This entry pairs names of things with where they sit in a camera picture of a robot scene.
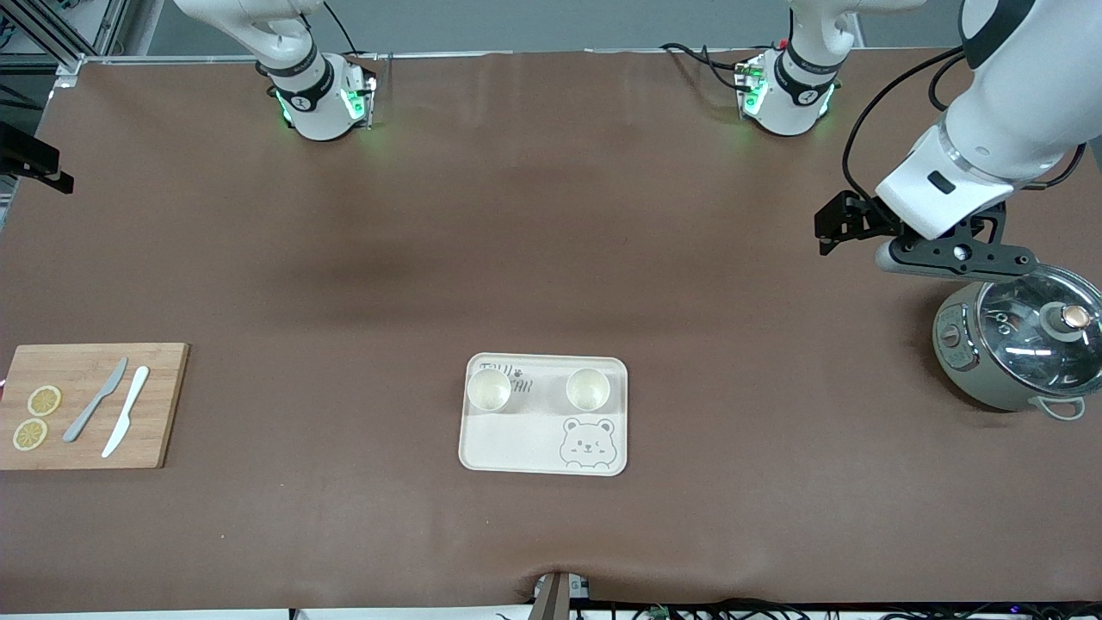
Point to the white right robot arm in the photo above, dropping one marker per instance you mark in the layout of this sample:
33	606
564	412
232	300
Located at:
314	112

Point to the glass pot lid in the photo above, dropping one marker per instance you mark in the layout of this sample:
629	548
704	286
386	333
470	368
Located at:
1033	336

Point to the grey-green electric cooking pot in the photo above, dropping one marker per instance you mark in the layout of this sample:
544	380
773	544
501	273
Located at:
960	344

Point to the grey plastic knife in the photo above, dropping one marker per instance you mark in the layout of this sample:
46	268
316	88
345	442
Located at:
90	409

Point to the white plastic cup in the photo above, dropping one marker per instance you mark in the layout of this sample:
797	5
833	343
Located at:
489	389
588	388

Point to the grey camera stand post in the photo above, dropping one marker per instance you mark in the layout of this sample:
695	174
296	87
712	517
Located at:
555	598

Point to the black bracket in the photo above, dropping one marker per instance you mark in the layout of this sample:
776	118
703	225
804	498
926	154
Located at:
34	159

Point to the yellow lemon slice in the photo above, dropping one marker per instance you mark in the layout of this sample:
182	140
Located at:
44	400
30	434

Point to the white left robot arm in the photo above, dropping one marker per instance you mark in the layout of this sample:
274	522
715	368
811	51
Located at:
1024	103

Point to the aluminium frame profile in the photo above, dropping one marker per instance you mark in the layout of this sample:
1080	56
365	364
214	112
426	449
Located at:
52	39

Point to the bamboo cutting board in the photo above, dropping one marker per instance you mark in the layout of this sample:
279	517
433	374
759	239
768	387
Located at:
159	405

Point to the cream bear print tray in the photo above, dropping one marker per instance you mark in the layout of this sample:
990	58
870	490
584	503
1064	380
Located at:
534	439

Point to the white plastic knife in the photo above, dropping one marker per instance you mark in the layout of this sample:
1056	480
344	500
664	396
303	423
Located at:
125	418

